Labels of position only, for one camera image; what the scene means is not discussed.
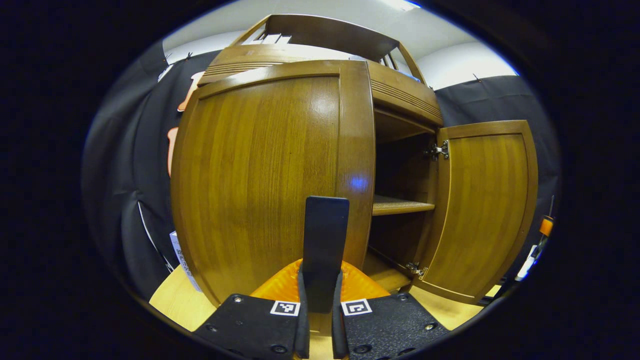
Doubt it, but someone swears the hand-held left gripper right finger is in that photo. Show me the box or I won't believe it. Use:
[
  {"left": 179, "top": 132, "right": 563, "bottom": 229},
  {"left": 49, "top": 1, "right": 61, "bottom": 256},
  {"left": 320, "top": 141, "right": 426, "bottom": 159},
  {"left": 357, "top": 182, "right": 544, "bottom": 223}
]
[{"left": 331, "top": 260, "right": 451, "bottom": 360}]

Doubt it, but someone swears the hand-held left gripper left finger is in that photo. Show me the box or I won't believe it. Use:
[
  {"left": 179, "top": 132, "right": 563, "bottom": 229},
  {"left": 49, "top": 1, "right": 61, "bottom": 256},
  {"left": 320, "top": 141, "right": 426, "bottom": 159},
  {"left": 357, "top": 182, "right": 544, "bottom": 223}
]
[{"left": 192, "top": 258, "right": 311, "bottom": 360}]

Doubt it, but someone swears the wooden shoe cabinet door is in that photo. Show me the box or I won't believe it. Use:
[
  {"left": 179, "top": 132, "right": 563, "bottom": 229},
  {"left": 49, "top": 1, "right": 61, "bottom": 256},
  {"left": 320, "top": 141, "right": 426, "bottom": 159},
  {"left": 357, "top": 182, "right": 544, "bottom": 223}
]
[
  {"left": 170, "top": 60, "right": 377, "bottom": 308},
  {"left": 412, "top": 120, "right": 539, "bottom": 306}
]

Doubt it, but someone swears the black door handle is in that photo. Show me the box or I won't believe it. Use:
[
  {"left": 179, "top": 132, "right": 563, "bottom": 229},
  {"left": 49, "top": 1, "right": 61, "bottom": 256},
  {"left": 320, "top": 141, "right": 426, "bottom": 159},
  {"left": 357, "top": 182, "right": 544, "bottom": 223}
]
[{"left": 302, "top": 196, "right": 350, "bottom": 314}]

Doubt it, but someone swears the wooden ribbed cabinet drawer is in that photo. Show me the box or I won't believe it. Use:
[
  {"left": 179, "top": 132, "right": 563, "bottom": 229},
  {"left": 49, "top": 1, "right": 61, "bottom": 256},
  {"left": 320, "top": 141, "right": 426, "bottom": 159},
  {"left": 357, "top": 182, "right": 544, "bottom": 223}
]
[{"left": 199, "top": 44, "right": 444, "bottom": 126}]

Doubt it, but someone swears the white purple carton box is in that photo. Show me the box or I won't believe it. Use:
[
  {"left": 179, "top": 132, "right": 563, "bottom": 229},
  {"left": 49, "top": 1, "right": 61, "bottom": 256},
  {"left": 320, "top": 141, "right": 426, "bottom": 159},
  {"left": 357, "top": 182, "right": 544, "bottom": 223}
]
[{"left": 169, "top": 231, "right": 203, "bottom": 293}]

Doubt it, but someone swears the wooden inner shelf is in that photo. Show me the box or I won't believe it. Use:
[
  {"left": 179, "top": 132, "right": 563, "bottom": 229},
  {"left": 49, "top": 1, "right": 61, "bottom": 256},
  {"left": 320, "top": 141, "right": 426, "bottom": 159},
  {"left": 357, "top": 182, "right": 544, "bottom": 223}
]
[{"left": 372, "top": 195, "right": 436, "bottom": 217}]

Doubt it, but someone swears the black backdrop cloth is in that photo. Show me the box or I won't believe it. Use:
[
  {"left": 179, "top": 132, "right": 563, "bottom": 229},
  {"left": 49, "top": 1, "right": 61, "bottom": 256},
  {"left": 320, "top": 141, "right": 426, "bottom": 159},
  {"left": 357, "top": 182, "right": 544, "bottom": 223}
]
[{"left": 82, "top": 40, "right": 561, "bottom": 301}]

